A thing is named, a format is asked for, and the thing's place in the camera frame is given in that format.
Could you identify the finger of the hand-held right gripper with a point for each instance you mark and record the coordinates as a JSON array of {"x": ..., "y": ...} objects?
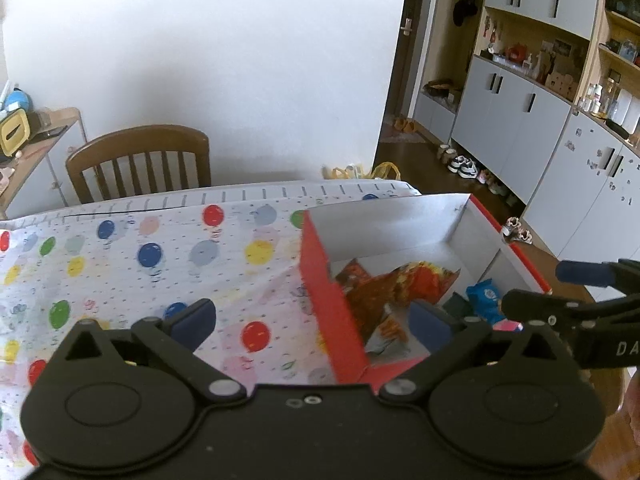
[
  {"x": 540, "y": 305},
  {"x": 582, "y": 272}
]

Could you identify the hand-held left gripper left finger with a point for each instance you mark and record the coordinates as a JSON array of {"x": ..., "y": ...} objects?
[{"x": 192, "y": 321}]

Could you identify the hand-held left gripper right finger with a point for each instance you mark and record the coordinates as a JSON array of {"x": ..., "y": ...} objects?
[{"x": 430, "y": 325}]

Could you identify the dark green snack packet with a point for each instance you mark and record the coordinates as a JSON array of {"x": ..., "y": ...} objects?
[{"x": 457, "y": 305}]

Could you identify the blue snack packet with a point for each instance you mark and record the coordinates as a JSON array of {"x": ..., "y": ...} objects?
[{"x": 484, "y": 300}]

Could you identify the brown orange snack bag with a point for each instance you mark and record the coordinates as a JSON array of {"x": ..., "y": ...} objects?
[{"x": 357, "y": 285}]

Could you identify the red cardboard box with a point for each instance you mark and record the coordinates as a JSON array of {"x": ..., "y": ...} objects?
[{"x": 400, "y": 230}]

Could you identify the plain wooden chair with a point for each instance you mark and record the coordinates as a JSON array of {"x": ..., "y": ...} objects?
[{"x": 607, "y": 390}]

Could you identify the balloon print tablecloth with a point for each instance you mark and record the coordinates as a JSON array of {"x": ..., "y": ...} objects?
[{"x": 150, "y": 285}]

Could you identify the small patterned shoe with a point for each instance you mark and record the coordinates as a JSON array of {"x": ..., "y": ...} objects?
[
  {"x": 509, "y": 227},
  {"x": 522, "y": 236}
]

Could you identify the white black sneaker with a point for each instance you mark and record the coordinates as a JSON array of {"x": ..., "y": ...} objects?
[
  {"x": 468, "y": 168},
  {"x": 454, "y": 163}
]

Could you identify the yellow plastic bag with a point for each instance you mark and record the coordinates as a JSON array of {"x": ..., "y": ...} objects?
[{"x": 387, "y": 170}]

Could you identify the slatted wooden chair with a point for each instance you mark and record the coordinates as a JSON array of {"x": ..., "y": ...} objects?
[{"x": 145, "y": 155}]

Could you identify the beige shoe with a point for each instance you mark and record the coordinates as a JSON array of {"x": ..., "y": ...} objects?
[
  {"x": 442, "y": 151},
  {"x": 451, "y": 153}
]

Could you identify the wooden toy house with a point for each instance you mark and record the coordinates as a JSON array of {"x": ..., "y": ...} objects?
[{"x": 560, "y": 84}]

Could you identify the floor rug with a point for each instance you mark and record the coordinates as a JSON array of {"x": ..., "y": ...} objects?
[{"x": 400, "y": 136}]

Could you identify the orange slipper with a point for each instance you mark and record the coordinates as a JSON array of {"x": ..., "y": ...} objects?
[
  {"x": 398, "y": 124},
  {"x": 410, "y": 126}
]

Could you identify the white wooden side cabinet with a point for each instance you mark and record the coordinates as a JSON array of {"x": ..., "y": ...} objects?
[{"x": 40, "y": 175}]

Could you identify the red ornament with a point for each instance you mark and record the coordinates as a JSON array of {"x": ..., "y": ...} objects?
[{"x": 517, "y": 52}]

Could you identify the dark woven basket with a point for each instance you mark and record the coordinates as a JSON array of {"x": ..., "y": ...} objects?
[{"x": 440, "y": 87}]

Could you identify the black phone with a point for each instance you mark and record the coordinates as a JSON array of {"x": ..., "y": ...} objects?
[{"x": 47, "y": 133}]

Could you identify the dark wooden door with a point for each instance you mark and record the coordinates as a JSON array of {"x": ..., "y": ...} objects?
[{"x": 407, "y": 75}]

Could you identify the black hat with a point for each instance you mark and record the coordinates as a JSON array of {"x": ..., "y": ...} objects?
[{"x": 465, "y": 7}]

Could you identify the grey wall cabinet unit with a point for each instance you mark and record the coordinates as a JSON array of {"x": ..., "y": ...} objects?
[{"x": 500, "y": 105}]

